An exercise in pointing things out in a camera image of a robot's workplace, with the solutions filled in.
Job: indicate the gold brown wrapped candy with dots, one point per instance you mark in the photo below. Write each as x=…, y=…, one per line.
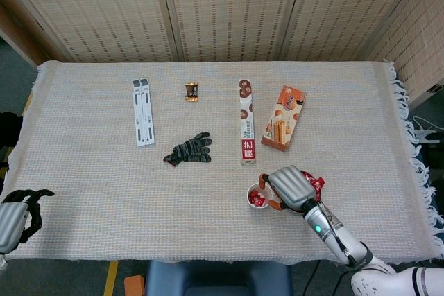
x=191, y=92

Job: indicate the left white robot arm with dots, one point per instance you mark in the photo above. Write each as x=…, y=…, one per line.
x=2, y=259

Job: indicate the white paper cup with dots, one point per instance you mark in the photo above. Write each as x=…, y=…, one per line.
x=267, y=192

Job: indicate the round steel plate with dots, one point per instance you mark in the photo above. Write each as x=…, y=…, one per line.
x=321, y=194

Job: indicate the beige woven tablecloth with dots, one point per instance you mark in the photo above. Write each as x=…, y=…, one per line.
x=104, y=188

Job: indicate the black equipment beside table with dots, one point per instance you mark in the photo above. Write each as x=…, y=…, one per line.
x=8, y=126

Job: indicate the white folding laptop stand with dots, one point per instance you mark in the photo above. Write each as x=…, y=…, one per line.
x=144, y=112

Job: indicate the yellow floor tape strip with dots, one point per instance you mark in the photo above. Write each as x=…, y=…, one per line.
x=111, y=278

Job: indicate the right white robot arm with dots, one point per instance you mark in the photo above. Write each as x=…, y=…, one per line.
x=329, y=233

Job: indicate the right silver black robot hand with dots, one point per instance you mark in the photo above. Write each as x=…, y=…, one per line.
x=293, y=186

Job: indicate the orange block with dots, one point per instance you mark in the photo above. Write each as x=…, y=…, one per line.
x=134, y=285

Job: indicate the woven bamboo screen panel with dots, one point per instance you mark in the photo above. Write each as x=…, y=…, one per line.
x=17, y=36
x=347, y=8
x=236, y=8
x=416, y=50
x=97, y=8

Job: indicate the long white biscuit box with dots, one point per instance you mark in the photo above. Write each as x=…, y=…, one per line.
x=247, y=126

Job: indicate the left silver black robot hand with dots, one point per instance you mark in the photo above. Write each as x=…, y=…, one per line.
x=12, y=223

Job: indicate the dark striped knit glove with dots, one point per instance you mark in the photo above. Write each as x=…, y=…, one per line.
x=190, y=150

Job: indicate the orange egg roll biscuit box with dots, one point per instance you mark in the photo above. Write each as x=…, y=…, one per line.
x=282, y=119

